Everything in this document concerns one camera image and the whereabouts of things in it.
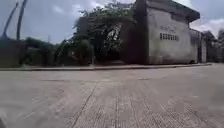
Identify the concrete kerb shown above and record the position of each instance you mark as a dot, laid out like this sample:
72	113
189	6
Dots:
100	68

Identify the grey concrete road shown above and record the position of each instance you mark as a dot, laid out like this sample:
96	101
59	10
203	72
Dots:
110	96

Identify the green tree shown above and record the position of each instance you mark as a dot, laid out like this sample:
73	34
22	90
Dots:
100	30

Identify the grey concrete building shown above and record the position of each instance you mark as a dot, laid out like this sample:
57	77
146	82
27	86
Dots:
166	36

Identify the green bushes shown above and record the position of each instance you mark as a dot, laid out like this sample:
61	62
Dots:
43	53

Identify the leaning pole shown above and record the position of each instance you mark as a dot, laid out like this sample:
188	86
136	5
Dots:
8	21
20	18

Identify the dark wall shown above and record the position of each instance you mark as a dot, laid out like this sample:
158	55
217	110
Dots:
10	53

